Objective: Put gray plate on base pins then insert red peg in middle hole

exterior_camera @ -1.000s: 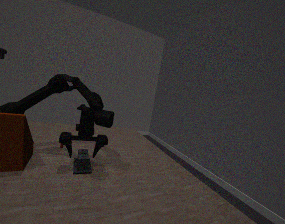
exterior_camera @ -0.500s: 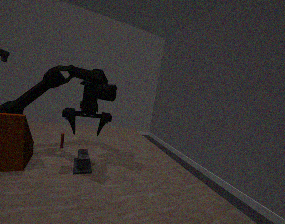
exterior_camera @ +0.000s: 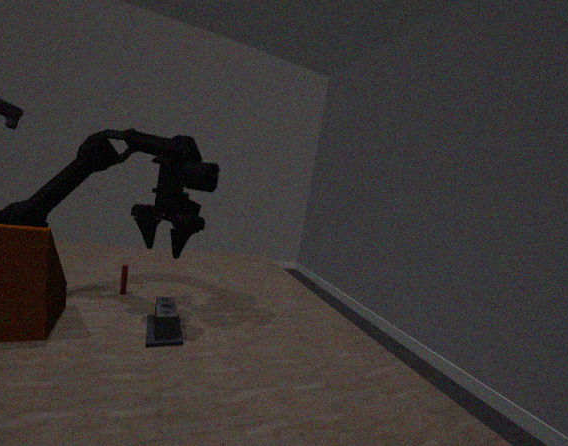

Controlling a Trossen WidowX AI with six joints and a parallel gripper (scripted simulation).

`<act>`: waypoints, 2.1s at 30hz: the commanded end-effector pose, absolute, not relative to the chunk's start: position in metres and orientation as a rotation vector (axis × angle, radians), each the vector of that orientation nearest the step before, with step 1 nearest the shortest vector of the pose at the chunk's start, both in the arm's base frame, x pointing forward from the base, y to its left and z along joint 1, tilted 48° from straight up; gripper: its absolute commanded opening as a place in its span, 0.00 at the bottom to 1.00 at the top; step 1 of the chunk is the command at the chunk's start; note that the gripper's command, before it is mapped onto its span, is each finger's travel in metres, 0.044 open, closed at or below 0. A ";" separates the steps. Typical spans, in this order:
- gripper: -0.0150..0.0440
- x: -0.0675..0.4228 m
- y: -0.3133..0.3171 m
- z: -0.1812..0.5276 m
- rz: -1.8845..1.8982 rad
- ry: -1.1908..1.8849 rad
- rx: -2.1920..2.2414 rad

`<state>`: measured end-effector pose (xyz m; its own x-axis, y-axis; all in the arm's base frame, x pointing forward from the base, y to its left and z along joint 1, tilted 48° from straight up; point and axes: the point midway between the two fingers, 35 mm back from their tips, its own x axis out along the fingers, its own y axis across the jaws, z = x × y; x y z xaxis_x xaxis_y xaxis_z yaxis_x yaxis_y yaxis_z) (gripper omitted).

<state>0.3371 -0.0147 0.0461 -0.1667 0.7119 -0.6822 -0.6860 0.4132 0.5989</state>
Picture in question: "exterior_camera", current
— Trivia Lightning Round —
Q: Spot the red peg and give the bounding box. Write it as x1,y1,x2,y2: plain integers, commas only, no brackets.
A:
120,264,129,295

